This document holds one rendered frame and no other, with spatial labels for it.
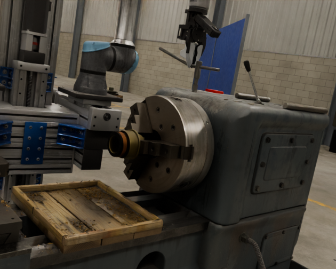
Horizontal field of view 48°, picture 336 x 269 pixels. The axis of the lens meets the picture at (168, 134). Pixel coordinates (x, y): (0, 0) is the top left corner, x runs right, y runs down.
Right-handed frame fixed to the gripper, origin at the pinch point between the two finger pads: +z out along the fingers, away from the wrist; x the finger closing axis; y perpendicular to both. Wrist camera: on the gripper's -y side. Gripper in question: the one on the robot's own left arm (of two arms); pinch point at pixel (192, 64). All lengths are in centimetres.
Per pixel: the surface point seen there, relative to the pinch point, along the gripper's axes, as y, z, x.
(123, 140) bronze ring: -15.5, 25.4, 37.0
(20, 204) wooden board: -2, 48, 60
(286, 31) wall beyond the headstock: 589, -172, -951
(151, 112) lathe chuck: -9.7, 17.6, 23.4
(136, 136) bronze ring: -15.2, 24.3, 32.3
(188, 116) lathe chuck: -23.0, 15.7, 20.1
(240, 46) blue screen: 280, -49, -368
